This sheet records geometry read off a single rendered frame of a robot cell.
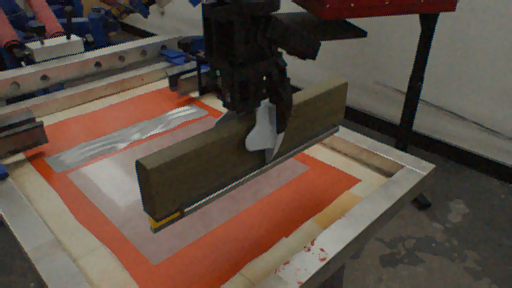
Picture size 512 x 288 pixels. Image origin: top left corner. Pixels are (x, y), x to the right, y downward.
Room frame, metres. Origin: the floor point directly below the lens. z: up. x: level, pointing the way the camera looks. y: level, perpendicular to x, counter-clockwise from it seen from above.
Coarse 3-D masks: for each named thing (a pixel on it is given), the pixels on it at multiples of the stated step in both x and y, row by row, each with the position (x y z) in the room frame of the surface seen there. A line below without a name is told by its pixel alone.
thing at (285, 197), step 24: (144, 96) 0.94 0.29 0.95; (168, 96) 0.94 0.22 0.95; (192, 96) 0.94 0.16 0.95; (120, 120) 0.80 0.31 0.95; (144, 120) 0.80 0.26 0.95; (192, 120) 0.80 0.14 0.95; (168, 144) 0.70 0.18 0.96; (288, 168) 0.61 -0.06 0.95; (312, 168) 0.61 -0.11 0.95; (336, 168) 0.61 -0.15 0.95; (240, 192) 0.54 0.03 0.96; (264, 192) 0.54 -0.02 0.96; (288, 192) 0.54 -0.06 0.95; (312, 192) 0.54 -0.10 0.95; (336, 192) 0.54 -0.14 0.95; (264, 216) 0.48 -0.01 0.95; (288, 216) 0.48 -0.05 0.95; (312, 216) 0.48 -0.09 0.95
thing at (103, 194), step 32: (64, 128) 0.77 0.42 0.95; (96, 128) 0.77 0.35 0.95; (32, 160) 0.64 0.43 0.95; (96, 160) 0.64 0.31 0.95; (128, 160) 0.64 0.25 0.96; (64, 192) 0.54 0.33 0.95; (96, 192) 0.54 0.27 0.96; (128, 192) 0.54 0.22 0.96; (96, 224) 0.46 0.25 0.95; (128, 224) 0.46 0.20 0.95; (192, 224) 0.46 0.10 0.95; (224, 224) 0.46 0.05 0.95; (256, 224) 0.46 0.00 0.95; (128, 256) 0.39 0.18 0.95; (160, 256) 0.39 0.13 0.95; (192, 256) 0.39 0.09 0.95; (224, 256) 0.39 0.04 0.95; (256, 256) 0.39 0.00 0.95
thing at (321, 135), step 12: (324, 132) 0.53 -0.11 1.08; (336, 132) 0.54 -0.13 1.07; (300, 144) 0.49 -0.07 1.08; (312, 144) 0.50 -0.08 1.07; (276, 156) 0.46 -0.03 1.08; (288, 156) 0.47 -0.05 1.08; (252, 168) 0.43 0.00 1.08; (264, 168) 0.43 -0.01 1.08; (228, 180) 0.40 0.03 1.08; (240, 180) 0.40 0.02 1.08; (204, 192) 0.38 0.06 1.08; (216, 192) 0.38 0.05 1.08; (228, 192) 0.39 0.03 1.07; (180, 204) 0.36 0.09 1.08; (192, 204) 0.36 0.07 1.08; (204, 204) 0.36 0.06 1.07
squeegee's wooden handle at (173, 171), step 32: (320, 96) 0.53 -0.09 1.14; (224, 128) 0.42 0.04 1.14; (288, 128) 0.48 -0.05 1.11; (320, 128) 0.54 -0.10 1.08; (160, 160) 0.35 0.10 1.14; (192, 160) 0.37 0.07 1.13; (224, 160) 0.40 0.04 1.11; (256, 160) 0.44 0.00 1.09; (160, 192) 0.34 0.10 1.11; (192, 192) 0.37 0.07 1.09
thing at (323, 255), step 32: (160, 64) 1.08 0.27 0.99; (64, 96) 0.86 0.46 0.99; (96, 96) 0.92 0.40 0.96; (384, 160) 0.60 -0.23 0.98; (416, 160) 0.59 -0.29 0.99; (0, 192) 0.49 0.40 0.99; (384, 192) 0.49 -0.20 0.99; (416, 192) 0.53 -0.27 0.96; (32, 224) 0.42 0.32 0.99; (352, 224) 0.42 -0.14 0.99; (384, 224) 0.46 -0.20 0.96; (32, 256) 0.36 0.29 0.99; (64, 256) 0.36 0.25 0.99; (320, 256) 0.36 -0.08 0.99
